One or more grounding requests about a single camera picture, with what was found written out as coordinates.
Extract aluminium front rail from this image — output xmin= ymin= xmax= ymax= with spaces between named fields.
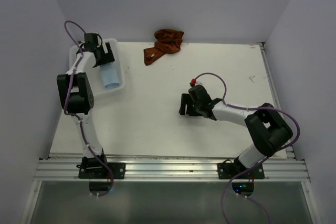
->
xmin=34 ymin=155 xmax=310 ymax=182

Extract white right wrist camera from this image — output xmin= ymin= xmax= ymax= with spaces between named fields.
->
xmin=190 ymin=77 xmax=203 ymax=88

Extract white perforated plastic basket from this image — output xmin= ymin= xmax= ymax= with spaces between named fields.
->
xmin=66 ymin=38 xmax=125 ymax=101

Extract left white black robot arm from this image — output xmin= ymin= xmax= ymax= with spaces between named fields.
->
xmin=57 ymin=33 xmax=114 ymax=178

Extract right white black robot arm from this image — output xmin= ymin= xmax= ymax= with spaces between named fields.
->
xmin=179 ymin=85 xmax=293 ymax=178

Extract brown rust towel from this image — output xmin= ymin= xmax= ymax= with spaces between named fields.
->
xmin=143 ymin=29 xmax=184 ymax=66

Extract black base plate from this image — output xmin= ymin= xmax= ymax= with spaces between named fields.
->
xmin=76 ymin=157 xmax=126 ymax=179
xmin=217 ymin=159 xmax=265 ymax=179

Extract aluminium right side rail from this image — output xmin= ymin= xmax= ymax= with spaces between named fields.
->
xmin=257 ymin=42 xmax=297 ymax=160

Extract aluminium rail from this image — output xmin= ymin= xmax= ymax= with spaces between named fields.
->
xmin=34 ymin=155 xmax=310 ymax=182
xmin=257 ymin=42 xmax=297 ymax=160

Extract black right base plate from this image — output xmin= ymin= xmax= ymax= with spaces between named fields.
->
xmin=217 ymin=159 xmax=265 ymax=179

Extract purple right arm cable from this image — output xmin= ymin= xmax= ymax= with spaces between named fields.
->
xmin=195 ymin=73 xmax=301 ymax=224

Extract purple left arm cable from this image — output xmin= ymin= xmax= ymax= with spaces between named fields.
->
xmin=62 ymin=20 xmax=115 ymax=196

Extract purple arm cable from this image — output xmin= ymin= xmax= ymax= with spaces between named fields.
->
xmin=62 ymin=20 xmax=115 ymax=196
xmin=195 ymin=73 xmax=301 ymax=224

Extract light blue towel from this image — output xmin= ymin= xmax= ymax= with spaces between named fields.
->
xmin=100 ymin=63 xmax=120 ymax=90

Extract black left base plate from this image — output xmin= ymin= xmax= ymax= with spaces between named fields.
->
xmin=76 ymin=157 xmax=126 ymax=179

